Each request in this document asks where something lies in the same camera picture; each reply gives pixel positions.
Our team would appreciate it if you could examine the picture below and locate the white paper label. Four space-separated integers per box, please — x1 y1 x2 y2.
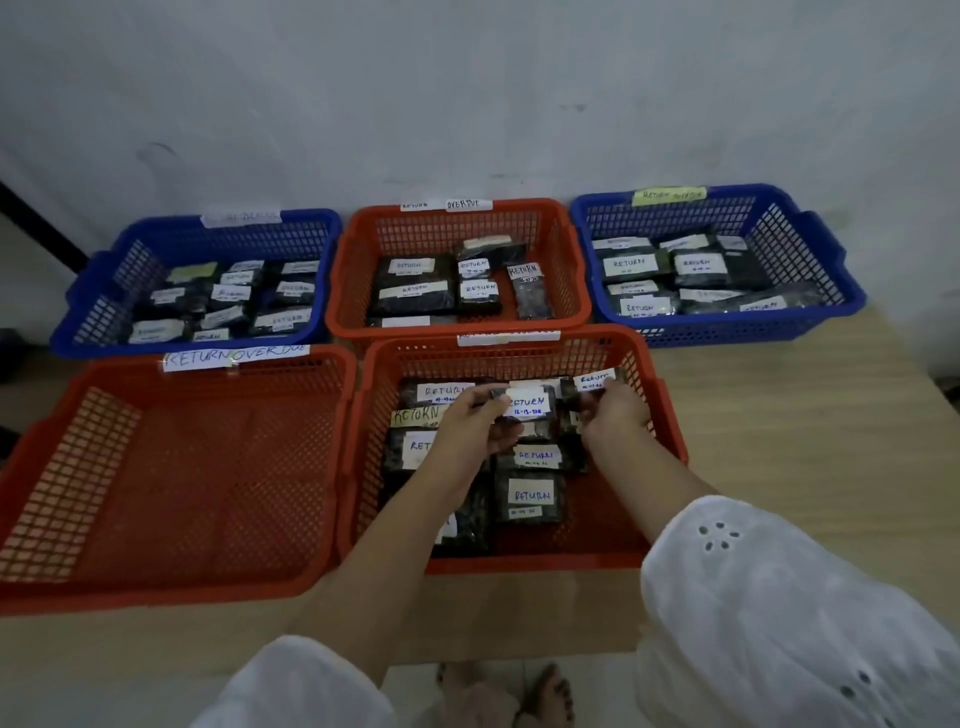
201 208 282 228
162 343 311 373
399 197 494 213
457 330 562 348

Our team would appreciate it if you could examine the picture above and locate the person's left hand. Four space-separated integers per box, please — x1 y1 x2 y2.
414 384 513 496

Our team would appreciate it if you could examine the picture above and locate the dark labelled pouch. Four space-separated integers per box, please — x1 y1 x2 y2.
489 381 562 444

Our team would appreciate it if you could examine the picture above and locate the empty orange plastic basket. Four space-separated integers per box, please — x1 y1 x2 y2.
0 345 359 618

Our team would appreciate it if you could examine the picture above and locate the person's left foot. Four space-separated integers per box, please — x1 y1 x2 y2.
437 660 520 728

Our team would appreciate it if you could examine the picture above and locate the blue plastic basket white label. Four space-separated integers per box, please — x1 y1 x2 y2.
50 208 344 361

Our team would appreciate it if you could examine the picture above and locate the person's white left sleeve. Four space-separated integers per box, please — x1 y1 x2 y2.
191 636 399 728

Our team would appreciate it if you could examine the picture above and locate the person's white sleeve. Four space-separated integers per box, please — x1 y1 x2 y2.
191 636 399 728
636 495 960 728

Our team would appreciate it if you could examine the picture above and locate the blue plastic basket yellow label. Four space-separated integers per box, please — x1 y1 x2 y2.
568 183 867 349

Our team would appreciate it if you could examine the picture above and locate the person's white right sleeve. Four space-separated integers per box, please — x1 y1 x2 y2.
636 495 960 728

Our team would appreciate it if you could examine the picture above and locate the person's right hand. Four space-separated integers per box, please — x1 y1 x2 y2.
581 378 654 460

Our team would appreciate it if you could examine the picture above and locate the person's left forearm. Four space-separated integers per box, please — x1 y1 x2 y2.
288 468 489 680

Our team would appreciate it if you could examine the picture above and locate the person's right foot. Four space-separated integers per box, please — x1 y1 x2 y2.
517 663 577 728

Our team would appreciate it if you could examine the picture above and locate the person's right forearm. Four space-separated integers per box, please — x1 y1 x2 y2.
588 433 717 556

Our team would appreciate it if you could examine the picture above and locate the person's foot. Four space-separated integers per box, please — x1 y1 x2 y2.
437 660 520 728
517 663 577 728

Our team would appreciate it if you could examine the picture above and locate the yellow paper label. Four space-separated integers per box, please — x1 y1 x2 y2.
632 186 708 207

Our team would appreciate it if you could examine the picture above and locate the pile of dark packets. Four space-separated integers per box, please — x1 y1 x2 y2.
127 258 320 346
366 234 556 330
378 367 624 560
591 231 822 320

